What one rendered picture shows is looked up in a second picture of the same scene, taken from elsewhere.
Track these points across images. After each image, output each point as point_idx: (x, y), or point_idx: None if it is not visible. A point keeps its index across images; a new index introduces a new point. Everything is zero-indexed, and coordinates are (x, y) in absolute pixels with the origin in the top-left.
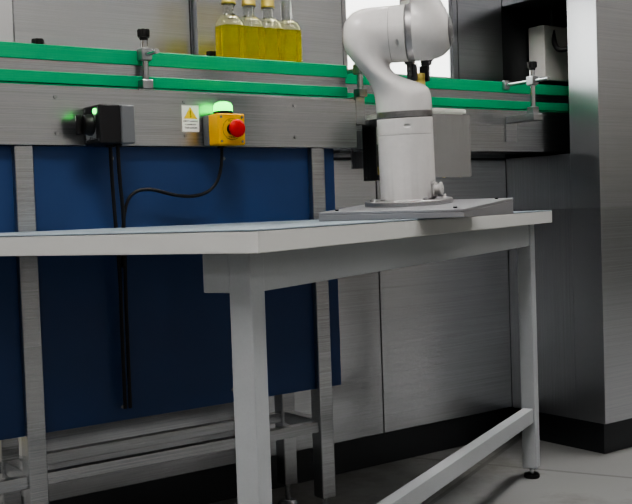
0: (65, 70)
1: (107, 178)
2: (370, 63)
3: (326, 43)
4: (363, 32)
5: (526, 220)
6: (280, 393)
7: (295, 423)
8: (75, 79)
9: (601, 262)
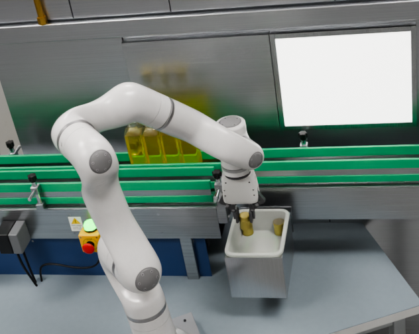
0: None
1: (32, 250)
2: (107, 277)
3: (259, 108)
4: (99, 258)
5: (346, 333)
6: None
7: None
8: None
9: None
